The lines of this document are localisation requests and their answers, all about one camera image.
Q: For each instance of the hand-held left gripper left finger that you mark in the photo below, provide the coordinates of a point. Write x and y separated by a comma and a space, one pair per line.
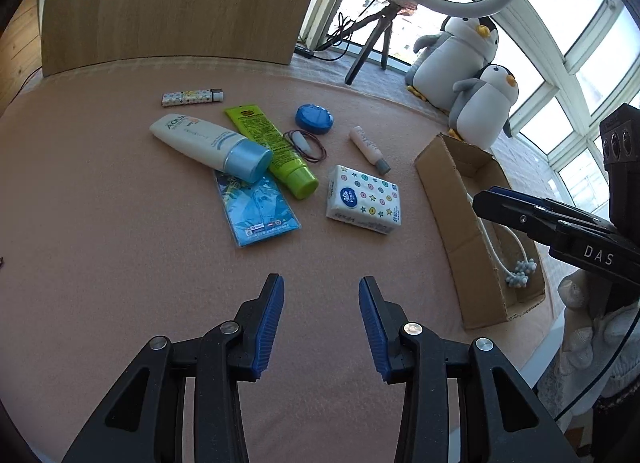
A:
267, 323

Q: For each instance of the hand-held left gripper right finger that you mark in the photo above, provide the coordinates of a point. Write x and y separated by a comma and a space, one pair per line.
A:
372, 328

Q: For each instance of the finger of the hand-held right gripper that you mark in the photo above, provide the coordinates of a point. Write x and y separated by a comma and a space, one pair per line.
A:
510, 215
505, 191

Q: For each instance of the cardboard box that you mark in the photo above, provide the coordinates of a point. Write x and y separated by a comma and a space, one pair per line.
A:
450, 203

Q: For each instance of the blue packet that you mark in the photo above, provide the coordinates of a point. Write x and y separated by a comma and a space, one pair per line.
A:
260, 215

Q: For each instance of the star print tissue pack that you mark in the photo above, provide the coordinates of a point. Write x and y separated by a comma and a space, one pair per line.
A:
362, 198

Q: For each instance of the small white lip balm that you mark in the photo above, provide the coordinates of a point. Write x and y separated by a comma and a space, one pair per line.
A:
365, 145

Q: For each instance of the green tube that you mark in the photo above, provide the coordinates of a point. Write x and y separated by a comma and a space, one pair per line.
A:
262, 135

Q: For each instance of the white tube with blue cap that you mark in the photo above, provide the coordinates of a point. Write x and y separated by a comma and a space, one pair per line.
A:
195, 138

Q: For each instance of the blue round container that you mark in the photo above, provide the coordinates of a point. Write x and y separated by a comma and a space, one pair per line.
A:
314, 118

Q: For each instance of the patterned lighter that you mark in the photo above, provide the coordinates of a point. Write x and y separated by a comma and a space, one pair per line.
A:
192, 97

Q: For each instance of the person's right hand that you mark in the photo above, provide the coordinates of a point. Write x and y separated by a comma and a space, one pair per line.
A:
582, 343

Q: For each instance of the white massage stick grey balls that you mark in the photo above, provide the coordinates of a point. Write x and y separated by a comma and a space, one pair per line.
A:
520, 278

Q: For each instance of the small penguin plush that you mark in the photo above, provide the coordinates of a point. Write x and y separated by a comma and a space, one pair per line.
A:
480, 103

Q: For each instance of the large penguin plush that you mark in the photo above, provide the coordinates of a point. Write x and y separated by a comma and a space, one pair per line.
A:
450, 63

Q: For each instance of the black tripod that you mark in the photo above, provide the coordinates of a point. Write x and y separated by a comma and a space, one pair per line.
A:
365, 53

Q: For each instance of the black power strip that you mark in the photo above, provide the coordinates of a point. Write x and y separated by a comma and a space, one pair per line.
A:
304, 50

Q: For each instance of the light wooden board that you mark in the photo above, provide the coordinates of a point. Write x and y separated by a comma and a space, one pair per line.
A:
175, 3

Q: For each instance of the wooden plank panel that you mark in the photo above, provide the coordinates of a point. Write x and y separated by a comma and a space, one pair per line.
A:
20, 43

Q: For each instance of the white window frame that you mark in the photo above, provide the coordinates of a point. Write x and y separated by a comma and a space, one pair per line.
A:
545, 28

